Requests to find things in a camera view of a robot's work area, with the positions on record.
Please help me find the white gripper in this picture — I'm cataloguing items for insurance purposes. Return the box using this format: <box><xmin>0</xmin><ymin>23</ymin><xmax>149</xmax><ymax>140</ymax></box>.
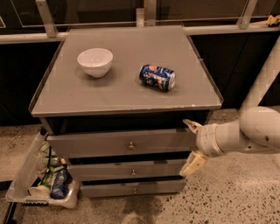
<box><xmin>179</xmin><ymin>119</ymin><xmax>225</xmax><ymax>177</ymax></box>

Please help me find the grey top drawer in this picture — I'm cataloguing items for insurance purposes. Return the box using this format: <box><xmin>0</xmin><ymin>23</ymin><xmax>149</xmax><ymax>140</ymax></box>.
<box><xmin>47</xmin><ymin>129</ymin><xmax>196</xmax><ymax>158</ymax></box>

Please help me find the grey drawer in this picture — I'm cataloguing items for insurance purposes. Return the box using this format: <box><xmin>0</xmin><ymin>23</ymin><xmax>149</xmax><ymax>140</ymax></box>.
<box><xmin>80</xmin><ymin>179</ymin><xmax>186</xmax><ymax>198</ymax></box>
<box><xmin>47</xmin><ymin>129</ymin><xmax>196</xmax><ymax>158</ymax></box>
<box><xmin>68</xmin><ymin>159</ymin><xmax>186</xmax><ymax>181</ymax></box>

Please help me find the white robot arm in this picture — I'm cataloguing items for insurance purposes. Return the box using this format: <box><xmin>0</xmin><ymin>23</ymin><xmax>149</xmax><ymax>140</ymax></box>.
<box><xmin>179</xmin><ymin>38</ymin><xmax>280</xmax><ymax>178</ymax></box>

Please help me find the grey bottom drawer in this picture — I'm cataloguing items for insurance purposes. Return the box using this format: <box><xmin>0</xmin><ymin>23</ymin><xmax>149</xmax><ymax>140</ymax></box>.
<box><xmin>80</xmin><ymin>179</ymin><xmax>186</xmax><ymax>198</ymax></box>

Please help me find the grey drawer cabinet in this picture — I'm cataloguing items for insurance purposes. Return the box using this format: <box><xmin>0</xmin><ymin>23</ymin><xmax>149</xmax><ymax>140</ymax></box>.
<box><xmin>30</xmin><ymin>26</ymin><xmax>222</xmax><ymax>187</ymax></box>

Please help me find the grey middle drawer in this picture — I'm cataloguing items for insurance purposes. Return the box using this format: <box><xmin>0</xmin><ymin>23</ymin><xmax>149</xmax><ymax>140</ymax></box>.
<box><xmin>68</xmin><ymin>159</ymin><xmax>186</xmax><ymax>181</ymax></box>

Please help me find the blue soda can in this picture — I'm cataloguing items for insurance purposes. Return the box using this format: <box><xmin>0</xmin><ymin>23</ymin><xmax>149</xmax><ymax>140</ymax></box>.
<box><xmin>139</xmin><ymin>65</ymin><xmax>176</xmax><ymax>92</ymax></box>

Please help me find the white ceramic bowl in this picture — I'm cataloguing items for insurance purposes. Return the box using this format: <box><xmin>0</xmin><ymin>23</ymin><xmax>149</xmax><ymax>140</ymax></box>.
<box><xmin>77</xmin><ymin>48</ymin><xmax>113</xmax><ymax>78</ymax></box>

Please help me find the blue snack bag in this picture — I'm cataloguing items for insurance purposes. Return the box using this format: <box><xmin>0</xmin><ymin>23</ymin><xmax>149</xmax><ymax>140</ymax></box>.
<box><xmin>50</xmin><ymin>168</ymin><xmax>70</xmax><ymax>200</ymax></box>

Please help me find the green snack bag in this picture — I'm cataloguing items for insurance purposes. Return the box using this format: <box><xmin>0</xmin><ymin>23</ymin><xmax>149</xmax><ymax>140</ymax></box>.
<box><xmin>36</xmin><ymin>141</ymin><xmax>60</xmax><ymax>188</ymax></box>

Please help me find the clear plastic bin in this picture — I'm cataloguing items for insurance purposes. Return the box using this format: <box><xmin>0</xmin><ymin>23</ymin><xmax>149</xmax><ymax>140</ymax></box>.
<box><xmin>5</xmin><ymin>133</ymin><xmax>80</xmax><ymax>209</ymax></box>

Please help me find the white paper cup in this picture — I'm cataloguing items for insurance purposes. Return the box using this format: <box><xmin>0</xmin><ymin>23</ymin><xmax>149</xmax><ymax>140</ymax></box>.
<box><xmin>28</xmin><ymin>185</ymin><xmax>51</xmax><ymax>198</ymax></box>

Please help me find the metal railing frame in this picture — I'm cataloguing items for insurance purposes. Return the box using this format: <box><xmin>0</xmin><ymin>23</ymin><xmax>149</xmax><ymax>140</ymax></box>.
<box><xmin>0</xmin><ymin>0</ymin><xmax>279</xmax><ymax>45</ymax></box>

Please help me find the tan object on rail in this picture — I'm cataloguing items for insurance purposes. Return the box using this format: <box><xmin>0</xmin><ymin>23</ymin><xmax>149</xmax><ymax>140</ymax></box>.
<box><xmin>253</xmin><ymin>15</ymin><xmax>280</xmax><ymax>27</ymax></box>

